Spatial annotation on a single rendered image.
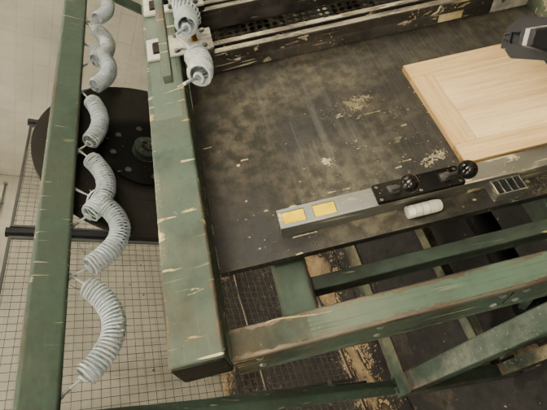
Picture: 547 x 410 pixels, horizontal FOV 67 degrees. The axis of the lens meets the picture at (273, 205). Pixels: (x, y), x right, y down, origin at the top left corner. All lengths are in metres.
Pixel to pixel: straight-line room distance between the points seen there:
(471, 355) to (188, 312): 1.19
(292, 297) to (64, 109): 1.18
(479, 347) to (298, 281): 0.94
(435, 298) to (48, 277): 1.00
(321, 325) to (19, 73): 6.42
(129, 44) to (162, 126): 5.53
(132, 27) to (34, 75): 1.53
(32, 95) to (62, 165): 5.51
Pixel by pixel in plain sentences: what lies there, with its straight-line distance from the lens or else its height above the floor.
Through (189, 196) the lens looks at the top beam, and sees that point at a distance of 0.90.
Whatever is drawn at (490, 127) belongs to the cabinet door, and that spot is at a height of 1.21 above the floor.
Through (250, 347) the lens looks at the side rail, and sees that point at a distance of 0.79.
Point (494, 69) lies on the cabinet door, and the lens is 1.34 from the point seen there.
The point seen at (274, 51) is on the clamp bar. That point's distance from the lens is 1.33.
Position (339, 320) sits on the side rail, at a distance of 0.80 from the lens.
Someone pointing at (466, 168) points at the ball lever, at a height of 1.46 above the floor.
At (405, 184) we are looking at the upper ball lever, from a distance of 0.83.
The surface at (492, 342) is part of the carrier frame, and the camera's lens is 1.67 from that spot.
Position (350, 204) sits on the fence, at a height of 1.58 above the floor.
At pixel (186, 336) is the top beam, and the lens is 0.77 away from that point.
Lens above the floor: 2.15
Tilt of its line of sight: 28 degrees down
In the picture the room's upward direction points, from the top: 85 degrees counter-clockwise
